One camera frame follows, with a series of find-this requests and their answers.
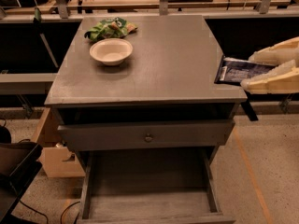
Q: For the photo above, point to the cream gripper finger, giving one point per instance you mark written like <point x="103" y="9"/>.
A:
<point x="278" y="54"/>
<point x="282" y="79"/>

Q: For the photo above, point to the blue rxbar wrapper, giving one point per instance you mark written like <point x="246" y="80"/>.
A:
<point x="232" y="71"/>

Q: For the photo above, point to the grey wooden drawer cabinet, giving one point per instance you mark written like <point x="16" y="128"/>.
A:
<point x="168" y="78"/>

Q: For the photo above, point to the open grey middle drawer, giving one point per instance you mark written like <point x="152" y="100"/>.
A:
<point x="150" y="186"/>

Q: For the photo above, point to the grey top drawer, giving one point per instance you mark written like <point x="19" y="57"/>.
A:
<point x="112" y="136"/>

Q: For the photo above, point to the green chip bag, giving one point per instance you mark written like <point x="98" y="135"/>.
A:
<point x="110" y="28"/>

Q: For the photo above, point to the white paper bowl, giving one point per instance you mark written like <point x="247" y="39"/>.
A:
<point x="111" y="51"/>

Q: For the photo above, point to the cardboard box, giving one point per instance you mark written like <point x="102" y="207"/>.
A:
<point x="56" y="159"/>

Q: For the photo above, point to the black bin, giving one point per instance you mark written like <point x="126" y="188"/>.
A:
<point x="19" y="166"/>

